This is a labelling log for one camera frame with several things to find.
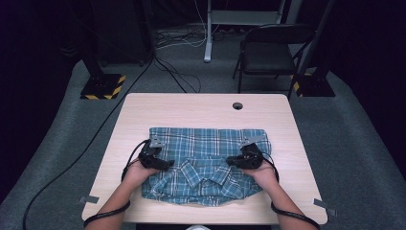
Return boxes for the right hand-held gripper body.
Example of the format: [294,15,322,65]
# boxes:
[237,135,267,171]

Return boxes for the person's left hand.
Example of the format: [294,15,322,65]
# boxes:
[123,157,161,193]

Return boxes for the thin black floor cables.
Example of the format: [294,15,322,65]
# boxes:
[152,57,203,94]

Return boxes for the white metal desk frame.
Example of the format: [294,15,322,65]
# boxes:
[204,0,286,63]

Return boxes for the black folding chair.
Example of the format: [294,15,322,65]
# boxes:
[232,23,317,100]

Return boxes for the tangle of floor cables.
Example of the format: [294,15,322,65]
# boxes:
[155,0,226,52]

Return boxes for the long black floor cable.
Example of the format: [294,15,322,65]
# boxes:
[22,56,156,230]

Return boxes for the grey tape piece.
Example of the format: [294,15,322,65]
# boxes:
[313,197,338,218]
[79,195,101,205]

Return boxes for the person's right hand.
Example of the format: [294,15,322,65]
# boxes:
[240,159,280,193]

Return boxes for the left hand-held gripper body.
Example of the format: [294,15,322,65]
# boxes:
[138,135,167,171]

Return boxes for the blue plaid shirt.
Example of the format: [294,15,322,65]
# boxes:
[141,126,273,207]

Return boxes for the black stand with striped base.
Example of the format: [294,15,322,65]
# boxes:
[290,0,337,98]
[79,41,127,101]

